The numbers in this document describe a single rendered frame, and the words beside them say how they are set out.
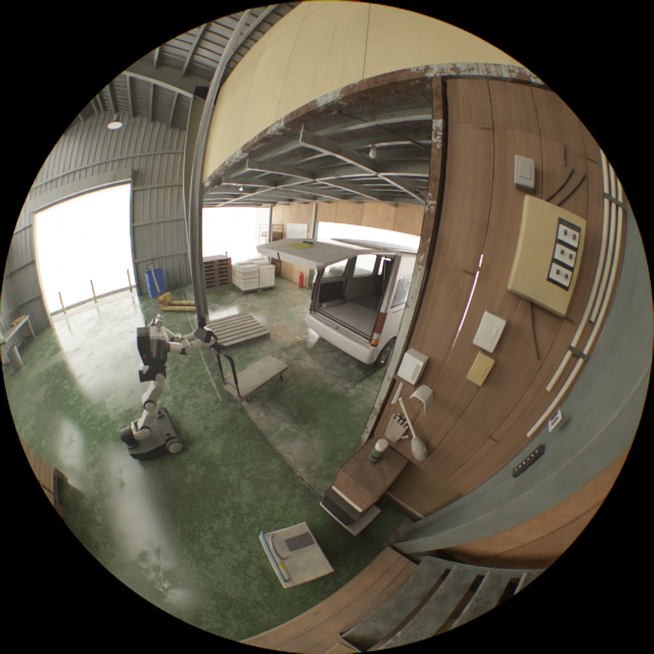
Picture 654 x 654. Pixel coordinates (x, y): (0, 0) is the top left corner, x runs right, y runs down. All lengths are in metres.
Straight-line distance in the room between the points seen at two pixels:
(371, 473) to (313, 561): 0.70
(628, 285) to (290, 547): 1.97
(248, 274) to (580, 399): 6.31
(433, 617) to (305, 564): 1.05
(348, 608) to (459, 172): 2.62
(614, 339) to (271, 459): 2.54
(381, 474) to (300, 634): 1.57
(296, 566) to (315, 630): 0.83
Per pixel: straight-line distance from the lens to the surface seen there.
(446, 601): 2.01
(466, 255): 0.84
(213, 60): 5.44
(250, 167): 2.68
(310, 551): 1.51
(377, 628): 2.06
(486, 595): 1.98
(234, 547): 2.11
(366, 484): 1.29
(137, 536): 2.53
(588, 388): 1.03
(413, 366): 0.92
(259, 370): 2.87
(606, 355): 1.01
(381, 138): 1.96
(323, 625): 2.11
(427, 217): 0.87
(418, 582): 2.08
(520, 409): 1.00
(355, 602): 2.08
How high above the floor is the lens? 2.04
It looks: 27 degrees down
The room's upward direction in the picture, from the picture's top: 7 degrees clockwise
